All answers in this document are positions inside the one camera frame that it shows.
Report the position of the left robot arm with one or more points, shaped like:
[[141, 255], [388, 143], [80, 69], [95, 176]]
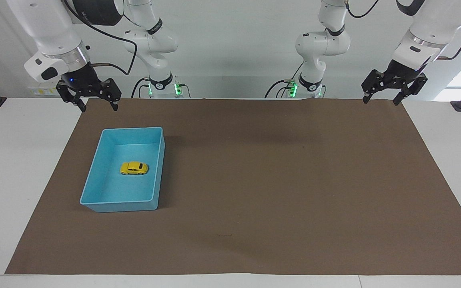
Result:
[[434, 24]]

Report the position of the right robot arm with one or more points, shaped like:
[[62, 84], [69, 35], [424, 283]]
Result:
[[50, 28]]

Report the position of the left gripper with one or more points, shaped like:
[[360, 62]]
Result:
[[401, 72]]

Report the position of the yellow toy beetle car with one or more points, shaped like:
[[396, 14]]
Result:
[[134, 168]]

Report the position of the light blue plastic bin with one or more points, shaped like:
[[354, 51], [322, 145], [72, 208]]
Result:
[[110, 192]]

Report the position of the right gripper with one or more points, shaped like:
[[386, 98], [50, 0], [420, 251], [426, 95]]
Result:
[[81, 78]]

